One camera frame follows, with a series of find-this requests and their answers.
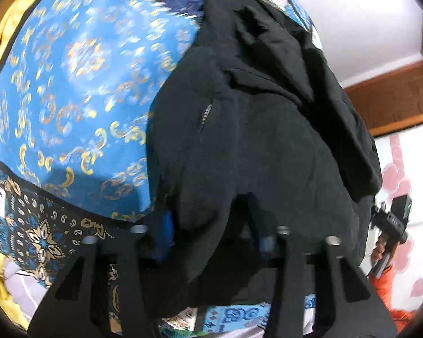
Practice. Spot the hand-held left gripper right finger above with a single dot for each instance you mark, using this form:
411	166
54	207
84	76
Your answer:
267	244

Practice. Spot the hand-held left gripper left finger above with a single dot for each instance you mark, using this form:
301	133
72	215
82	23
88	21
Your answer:
167	234

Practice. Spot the black zip hoodie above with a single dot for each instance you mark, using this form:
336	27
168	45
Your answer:
250	130

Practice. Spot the person's right hand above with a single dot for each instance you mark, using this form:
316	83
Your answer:
378	253

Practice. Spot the white sliding door pink hearts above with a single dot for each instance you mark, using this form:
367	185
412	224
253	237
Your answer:
416	183

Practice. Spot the wooden wardrobe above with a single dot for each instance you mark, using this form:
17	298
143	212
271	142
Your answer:
391	102

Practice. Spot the lilac striped cloth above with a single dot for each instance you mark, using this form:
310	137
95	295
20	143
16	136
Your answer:
19	285

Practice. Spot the blue patterned patchwork blanket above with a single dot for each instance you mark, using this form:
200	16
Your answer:
74	95

